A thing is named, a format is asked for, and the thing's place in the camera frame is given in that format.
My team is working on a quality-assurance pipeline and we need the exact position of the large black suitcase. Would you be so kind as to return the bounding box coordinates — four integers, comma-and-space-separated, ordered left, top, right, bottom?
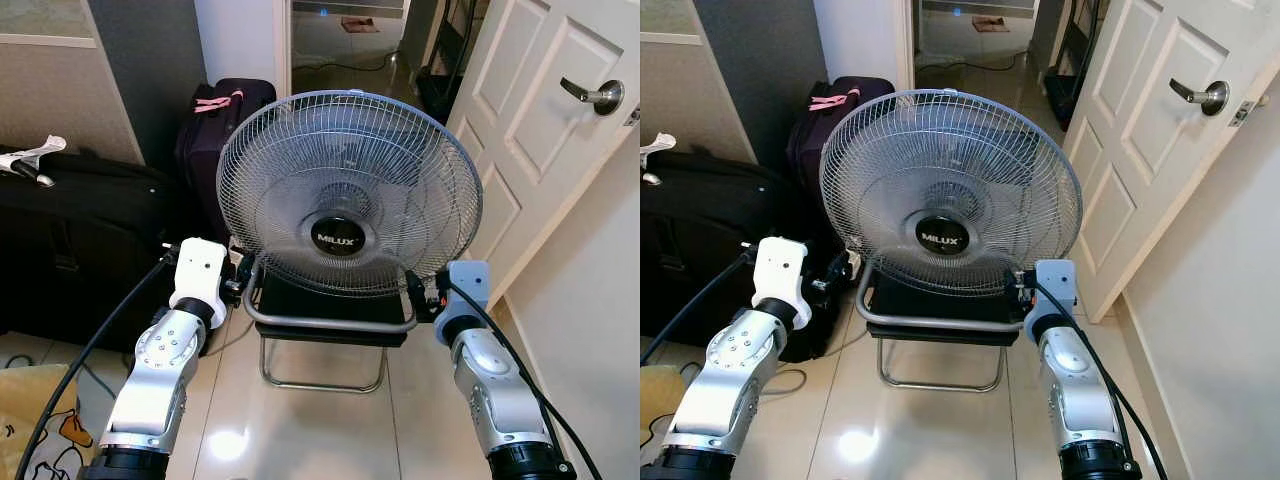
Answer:
640, 150, 851, 361
0, 150, 216, 356

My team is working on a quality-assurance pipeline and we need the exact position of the dark purple suitcase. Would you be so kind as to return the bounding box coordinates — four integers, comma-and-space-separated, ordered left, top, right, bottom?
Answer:
175, 78, 278, 241
785, 76, 896, 196

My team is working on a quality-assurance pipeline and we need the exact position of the white panelled door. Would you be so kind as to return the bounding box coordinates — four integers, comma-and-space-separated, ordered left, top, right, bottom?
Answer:
445, 0, 641, 311
1060, 0, 1280, 323

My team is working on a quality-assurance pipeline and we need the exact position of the black hallway rack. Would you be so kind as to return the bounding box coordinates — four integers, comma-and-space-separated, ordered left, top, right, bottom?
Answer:
418, 0, 479, 126
1045, 0, 1111, 131

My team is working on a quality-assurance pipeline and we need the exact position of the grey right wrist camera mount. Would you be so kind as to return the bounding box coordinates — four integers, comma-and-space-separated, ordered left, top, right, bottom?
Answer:
1030, 259, 1079, 326
435, 260, 491, 331

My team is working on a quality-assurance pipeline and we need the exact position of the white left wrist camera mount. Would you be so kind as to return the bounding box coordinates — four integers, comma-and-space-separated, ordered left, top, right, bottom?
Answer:
750, 237, 809, 316
170, 238, 229, 316

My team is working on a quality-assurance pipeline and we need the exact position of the black chair chrome frame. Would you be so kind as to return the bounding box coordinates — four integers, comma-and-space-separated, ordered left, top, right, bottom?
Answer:
240, 262, 421, 394
855, 262, 1031, 394

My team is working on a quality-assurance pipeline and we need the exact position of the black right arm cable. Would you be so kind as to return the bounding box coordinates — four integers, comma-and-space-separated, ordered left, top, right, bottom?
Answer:
1033, 282, 1169, 480
445, 282, 603, 480

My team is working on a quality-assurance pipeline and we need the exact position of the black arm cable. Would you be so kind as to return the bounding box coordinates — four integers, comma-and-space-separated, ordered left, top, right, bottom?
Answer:
445, 282, 603, 480
1033, 282, 1169, 480
15, 250, 181, 480
640, 250, 751, 363

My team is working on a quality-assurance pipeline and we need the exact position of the grey wire-cage electric fan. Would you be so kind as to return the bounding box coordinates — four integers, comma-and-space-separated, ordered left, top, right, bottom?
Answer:
820, 88, 1084, 298
215, 88, 484, 299

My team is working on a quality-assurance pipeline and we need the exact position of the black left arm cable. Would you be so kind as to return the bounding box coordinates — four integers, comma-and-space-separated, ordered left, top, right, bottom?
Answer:
640, 250, 751, 363
15, 250, 181, 480

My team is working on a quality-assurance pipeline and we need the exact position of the metal lever door handle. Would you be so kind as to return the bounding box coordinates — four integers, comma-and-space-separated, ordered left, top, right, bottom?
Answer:
560, 77, 626, 117
1169, 78, 1231, 118

